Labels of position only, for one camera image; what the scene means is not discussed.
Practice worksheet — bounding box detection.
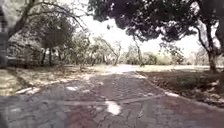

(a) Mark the row of trees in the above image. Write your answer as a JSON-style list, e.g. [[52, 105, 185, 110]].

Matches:
[[36, 19, 188, 67]]

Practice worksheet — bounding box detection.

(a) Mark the brick paved path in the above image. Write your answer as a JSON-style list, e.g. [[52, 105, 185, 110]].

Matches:
[[0, 64, 224, 128]]

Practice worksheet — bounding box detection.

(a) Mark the dry leaf-strewn ground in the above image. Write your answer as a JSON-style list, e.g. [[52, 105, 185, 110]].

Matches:
[[0, 64, 113, 98], [135, 64, 224, 108]]

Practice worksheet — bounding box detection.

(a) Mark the large dark-crowned tree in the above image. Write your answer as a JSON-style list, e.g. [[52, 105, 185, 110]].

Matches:
[[87, 0, 224, 72]]

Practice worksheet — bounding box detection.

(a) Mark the large tree with bare branches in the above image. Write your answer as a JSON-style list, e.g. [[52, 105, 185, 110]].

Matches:
[[0, 0, 88, 68]]

